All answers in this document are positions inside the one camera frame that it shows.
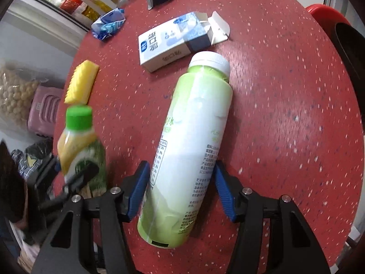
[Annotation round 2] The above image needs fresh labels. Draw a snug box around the blue crumpled wrapper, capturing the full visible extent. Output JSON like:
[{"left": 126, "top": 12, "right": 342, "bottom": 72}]
[{"left": 91, "top": 8, "right": 126, "bottom": 41}]

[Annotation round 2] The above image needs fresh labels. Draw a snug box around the yellow ridged sponge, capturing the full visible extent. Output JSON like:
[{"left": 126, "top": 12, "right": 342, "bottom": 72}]
[{"left": 64, "top": 60, "right": 100, "bottom": 105}]

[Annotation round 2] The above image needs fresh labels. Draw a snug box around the pink ribbed suitcase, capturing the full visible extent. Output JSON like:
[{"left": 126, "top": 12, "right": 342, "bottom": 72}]
[{"left": 28, "top": 87, "right": 65, "bottom": 137}]

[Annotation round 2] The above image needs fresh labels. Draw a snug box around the large green white bottle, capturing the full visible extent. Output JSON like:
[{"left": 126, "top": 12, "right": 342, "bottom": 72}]
[{"left": 137, "top": 51, "right": 234, "bottom": 249}]

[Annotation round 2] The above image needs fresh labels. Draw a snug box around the bag of beige balls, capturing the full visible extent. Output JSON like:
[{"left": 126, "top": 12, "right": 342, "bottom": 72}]
[{"left": 0, "top": 63, "right": 40, "bottom": 126}]

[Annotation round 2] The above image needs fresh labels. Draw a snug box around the plaid cloth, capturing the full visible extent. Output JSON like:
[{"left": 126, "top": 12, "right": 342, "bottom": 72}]
[{"left": 11, "top": 141, "right": 53, "bottom": 180}]

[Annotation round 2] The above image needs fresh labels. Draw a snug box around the small green-capped juice bottle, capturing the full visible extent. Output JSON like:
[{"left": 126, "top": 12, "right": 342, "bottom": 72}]
[{"left": 57, "top": 105, "right": 107, "bottom": 197}]

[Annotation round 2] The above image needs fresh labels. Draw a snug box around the black round bin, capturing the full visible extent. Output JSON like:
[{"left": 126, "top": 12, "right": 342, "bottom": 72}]
[{"left": 334, "top": 23, "right": 365, "bottom": 115}]

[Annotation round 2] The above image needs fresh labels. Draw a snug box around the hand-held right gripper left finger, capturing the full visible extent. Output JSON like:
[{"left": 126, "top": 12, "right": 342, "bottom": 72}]
[{"left": 33, "top": 161, "right": 151, "bottom": 274}]

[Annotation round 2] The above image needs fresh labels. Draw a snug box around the white blue milk carton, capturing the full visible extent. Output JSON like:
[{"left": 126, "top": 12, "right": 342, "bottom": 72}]
[{"left": 138, "top": 11, "right": 231, "bottom": 73}]

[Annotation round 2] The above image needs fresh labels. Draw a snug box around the yellow mesh bag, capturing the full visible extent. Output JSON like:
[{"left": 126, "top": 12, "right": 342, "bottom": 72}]
[{"left": 83, "top": 1, "right": 113, "bottom": 20}]

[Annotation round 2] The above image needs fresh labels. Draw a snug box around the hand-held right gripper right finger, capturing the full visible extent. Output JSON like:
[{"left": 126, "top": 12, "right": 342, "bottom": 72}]
[{"left": 214, "top": 160, "right": 331, "bottom": 274}]

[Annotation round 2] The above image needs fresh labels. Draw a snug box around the red plastic stool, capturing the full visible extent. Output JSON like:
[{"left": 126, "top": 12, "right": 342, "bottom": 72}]
[{"left": 305, "top": 3, "right": 351, "bottom": 30}]

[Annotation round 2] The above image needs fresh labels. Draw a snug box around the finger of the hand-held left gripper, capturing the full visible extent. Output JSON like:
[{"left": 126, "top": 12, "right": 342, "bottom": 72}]
[
  {"left": 29, "top": 154, "right": 62, "bottom": 187},
  {"left": 63, "top": 163, "right": 100, "bottom": 198}
]

